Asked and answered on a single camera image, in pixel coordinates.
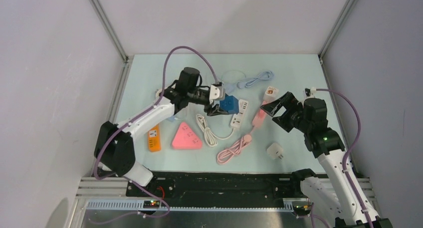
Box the orange power strip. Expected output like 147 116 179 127
147 124 161 152

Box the pink triangular power strip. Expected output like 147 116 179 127
172 122 203 150

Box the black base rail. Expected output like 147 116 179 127
145 172 306 209

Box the light blue table mat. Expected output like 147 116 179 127
114 54 341 174

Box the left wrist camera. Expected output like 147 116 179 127
209 82 225 102

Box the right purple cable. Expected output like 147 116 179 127
297 88 374 228

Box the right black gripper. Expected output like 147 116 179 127
260 91 311 133

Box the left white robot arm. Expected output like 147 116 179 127
94 67 229 196

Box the white power strip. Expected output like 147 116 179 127
230 99 249 129

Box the light blue coiled cable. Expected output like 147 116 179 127
228 70 275 90

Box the white plug adapter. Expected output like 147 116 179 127
266 143 283 160

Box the small light blue charger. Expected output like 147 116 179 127
167 116 180 122

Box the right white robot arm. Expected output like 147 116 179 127
260 89 393 228

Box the dark blue cube socket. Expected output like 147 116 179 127
219 95 239 114

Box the pink coiled cable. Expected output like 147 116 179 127
216 124 257 165

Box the white coiled cable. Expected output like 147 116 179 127
196 113 236 148

